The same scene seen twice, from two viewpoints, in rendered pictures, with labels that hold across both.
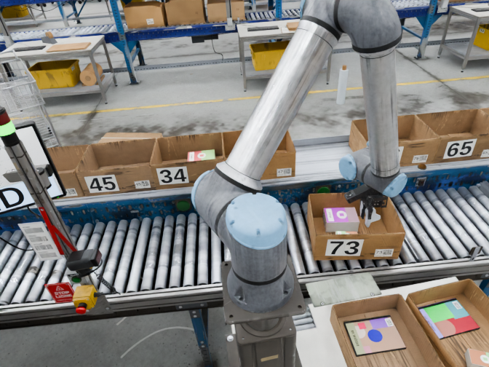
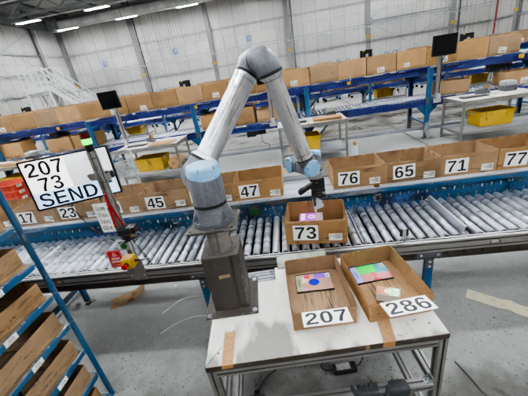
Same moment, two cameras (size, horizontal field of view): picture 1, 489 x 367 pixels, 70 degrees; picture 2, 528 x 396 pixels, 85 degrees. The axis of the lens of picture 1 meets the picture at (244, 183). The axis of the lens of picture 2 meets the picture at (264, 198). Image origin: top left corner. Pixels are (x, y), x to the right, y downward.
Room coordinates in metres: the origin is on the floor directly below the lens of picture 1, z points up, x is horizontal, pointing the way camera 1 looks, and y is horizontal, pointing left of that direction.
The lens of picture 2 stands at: (-0.53, -0.44, 1.81)
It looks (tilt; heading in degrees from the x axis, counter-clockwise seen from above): 24 degrees down; 9
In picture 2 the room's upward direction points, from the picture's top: 9 degrees counter-clockwise
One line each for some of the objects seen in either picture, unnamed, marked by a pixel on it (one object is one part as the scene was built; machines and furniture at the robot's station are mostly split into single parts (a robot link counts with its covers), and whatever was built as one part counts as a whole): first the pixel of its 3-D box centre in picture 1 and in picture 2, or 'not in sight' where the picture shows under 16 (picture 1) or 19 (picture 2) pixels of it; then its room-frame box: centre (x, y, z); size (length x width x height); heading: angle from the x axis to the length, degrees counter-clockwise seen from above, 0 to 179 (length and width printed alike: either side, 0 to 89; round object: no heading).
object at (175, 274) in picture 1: (177, 249); (198, 243); (1.24, 0.36, 0.72); 0.52 x 0.05 x 0.05; 2
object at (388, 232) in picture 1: (351, 224); (315, 221); (1.21, -0.50, 0.83); 0.39 x 0.29 x 0.17; 86
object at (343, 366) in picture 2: not in sight; (344, 368); (0.73, -0.58, 0.02); 0.15 x 0.06 x 0.03; 97
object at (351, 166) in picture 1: (359, 164); (297, 163); (1.04, -0.42, 1.31); 0.12 x 0.12 x 0.09; 29
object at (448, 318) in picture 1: (445, 318); (370, 273); (0.73, -0.74, 0.76); 0.19 x 0.14 x 0.02; 100
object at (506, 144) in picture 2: not in sight; (512, 151); (1.77, -2.04, 0.96); 0.39 x 0.29 x 0.17; 92
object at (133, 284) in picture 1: (140, 253); (173, 245); (1.23, 0.56, 0.72); 0.52 x 0.05 x 0.05; 2
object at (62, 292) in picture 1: (69, 291); (120, 258); (0.93, 0.77, 0.85); 0.16 x 0.01 x 0.13; 92
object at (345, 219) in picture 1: (340, 219); (311, 221); (1.29, -0.48, 0.79); 0.16 x 0.11 x 0.07; 86
